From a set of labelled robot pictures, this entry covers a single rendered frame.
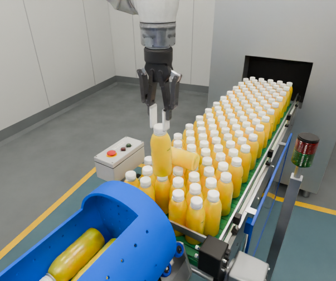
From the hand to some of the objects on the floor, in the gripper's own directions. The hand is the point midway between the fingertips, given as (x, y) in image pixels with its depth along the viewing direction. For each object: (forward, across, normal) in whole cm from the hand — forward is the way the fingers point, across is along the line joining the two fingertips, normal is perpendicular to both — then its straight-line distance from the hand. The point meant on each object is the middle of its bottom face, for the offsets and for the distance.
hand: (159, 117), depth 77 cm
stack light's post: (+133, +40, +27) cm, 142 cm away
